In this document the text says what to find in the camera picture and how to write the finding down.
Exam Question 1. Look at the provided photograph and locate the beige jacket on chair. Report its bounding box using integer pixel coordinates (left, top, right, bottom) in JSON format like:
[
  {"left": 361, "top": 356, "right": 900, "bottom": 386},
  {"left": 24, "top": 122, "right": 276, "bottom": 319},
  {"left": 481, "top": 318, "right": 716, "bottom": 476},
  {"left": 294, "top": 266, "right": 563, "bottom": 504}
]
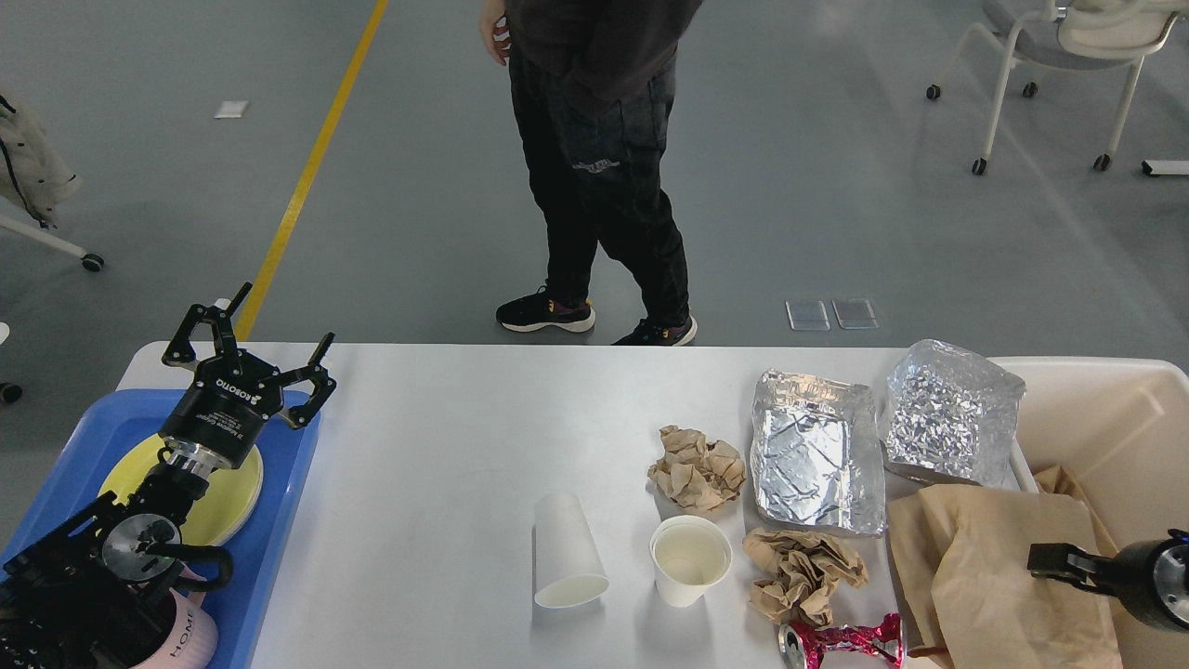
[{"left": 1, "top": 91, "right": 81, "bottom": 229}]

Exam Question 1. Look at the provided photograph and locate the crumpled brown paper ball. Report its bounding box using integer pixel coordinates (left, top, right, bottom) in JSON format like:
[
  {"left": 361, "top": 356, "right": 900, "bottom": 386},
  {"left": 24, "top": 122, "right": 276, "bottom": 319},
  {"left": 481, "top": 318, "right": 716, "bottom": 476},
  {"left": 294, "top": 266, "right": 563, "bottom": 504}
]
[{"left": 648, "top": 425, "right": 747, "bottom": 515}]

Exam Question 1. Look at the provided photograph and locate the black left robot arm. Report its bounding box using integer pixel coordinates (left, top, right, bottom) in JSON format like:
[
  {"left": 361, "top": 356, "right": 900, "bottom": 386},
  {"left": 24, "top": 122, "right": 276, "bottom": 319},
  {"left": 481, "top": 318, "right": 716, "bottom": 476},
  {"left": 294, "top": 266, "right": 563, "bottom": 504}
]
[{"left": 4, "top": 283, "right": 338, "bottom": 668}]

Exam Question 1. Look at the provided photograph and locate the crumpled aluminium foil block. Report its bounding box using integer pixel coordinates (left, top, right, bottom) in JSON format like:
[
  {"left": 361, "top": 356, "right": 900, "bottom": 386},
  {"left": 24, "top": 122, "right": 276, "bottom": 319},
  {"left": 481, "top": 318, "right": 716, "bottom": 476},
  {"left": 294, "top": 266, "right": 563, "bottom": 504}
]
[{"left": 877, "top": 339, "right": 1026, "bottom": 490}]

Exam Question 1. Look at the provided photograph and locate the pink mug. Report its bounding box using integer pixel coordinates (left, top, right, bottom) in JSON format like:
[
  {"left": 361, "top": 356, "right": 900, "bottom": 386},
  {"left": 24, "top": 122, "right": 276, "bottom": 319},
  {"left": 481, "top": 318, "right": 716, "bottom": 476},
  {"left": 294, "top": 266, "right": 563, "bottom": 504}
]
[{"left": 133, "top": 591, "right": 219, "bottom": 668}]

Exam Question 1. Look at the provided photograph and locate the beige plastic bin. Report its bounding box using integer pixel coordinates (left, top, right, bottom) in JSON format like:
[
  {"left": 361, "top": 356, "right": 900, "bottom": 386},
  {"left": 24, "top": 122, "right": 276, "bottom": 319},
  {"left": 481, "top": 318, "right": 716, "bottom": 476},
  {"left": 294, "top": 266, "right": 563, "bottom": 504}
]
[{"left": 986, "top": 356, "right": 1189, "bottom": 669}]

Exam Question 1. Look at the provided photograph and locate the person in dark clothes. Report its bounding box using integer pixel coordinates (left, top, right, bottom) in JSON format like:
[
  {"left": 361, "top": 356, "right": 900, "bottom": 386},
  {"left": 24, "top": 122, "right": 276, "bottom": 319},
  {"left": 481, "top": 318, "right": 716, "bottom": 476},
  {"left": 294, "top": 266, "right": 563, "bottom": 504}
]
[{"left": 478, "top": 1, "right": 700, "bottom": 347}]

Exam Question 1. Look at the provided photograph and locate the yellow plate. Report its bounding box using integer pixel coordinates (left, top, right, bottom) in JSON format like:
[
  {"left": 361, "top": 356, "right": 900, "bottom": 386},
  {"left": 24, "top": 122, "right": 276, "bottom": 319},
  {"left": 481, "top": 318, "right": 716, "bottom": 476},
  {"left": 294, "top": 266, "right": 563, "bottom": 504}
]
[{"left": 97, "top": 435, "right": 264, "bottom": 545}]

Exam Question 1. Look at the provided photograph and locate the aluminium foil tray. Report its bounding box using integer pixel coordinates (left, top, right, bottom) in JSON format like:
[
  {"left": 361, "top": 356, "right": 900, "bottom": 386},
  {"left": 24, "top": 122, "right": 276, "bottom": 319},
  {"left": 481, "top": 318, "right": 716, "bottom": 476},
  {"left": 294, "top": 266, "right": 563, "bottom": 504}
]
[{"left": 749, "top": 370, "right": 887, "bottom": 537}]

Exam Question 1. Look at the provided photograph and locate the lying white paper cup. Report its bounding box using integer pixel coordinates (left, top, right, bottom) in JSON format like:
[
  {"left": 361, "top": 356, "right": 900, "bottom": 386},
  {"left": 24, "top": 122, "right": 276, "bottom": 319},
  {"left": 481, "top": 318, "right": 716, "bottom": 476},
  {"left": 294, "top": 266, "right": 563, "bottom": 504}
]
[{"left": 531, "top": 492, "right": 610, "bottom": 610}]

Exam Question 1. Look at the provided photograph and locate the upright white paper cup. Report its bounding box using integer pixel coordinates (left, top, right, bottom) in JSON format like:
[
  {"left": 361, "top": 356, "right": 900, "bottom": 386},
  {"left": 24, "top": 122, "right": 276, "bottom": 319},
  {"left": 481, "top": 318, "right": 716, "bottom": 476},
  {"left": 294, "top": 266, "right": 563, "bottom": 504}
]
[{"left": 649, "top": 515, "right": 732, "bottom": 607}]

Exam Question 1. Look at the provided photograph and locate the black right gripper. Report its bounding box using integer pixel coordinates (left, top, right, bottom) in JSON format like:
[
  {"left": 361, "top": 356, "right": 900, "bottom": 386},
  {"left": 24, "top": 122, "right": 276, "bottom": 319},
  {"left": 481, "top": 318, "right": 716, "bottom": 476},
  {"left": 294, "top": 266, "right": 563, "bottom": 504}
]
[{"left": 1026, "top": 534, "right": 1188, "bottom": 635}]

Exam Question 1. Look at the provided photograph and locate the white chair leg with wheel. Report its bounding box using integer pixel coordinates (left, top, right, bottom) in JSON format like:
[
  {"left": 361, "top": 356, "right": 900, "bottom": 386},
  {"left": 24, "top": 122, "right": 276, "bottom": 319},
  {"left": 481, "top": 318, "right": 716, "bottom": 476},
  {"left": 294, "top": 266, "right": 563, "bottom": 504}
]
[{"left": 1, "top": 216, "right": 105, "bottom": 272}]

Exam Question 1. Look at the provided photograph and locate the crumpled brown paper lower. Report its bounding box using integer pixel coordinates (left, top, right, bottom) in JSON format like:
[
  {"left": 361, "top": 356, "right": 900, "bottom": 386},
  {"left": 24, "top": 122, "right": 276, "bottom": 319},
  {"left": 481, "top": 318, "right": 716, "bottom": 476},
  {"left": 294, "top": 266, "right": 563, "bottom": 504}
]
[{"left": 742, "top": 529, "right": 869, "bottom": 627}]

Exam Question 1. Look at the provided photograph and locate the white wheeled chair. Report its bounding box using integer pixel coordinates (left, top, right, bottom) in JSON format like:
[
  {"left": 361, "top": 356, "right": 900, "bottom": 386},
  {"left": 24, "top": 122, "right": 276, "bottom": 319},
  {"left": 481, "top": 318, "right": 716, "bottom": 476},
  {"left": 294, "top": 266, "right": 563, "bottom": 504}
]
[{"left": 925, "top": 1, "right": 1185, "bottom": 177}]

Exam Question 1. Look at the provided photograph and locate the blue plastic tray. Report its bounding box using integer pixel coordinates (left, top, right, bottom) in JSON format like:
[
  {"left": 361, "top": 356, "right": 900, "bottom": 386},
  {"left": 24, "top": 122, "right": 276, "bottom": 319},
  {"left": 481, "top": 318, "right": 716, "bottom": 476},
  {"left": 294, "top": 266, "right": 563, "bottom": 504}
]
[{"left": 4, "top": 389, "right": 321, "bottom": 668}]

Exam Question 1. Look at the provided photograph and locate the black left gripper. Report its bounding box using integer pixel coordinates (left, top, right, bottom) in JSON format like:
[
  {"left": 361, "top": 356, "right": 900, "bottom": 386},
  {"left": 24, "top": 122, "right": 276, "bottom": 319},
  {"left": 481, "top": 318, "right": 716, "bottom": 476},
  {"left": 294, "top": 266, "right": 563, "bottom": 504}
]
[{"left": 158, "top": 282, "right": 338, "bottom": 471}]

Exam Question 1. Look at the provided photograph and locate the crushed red can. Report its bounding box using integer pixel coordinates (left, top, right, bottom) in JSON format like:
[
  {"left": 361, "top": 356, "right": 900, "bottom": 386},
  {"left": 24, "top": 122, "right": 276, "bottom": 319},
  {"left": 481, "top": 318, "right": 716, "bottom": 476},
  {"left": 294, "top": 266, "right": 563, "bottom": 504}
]
[{"left": 776, "top": 612, "right": 906, "bottom": 668}]

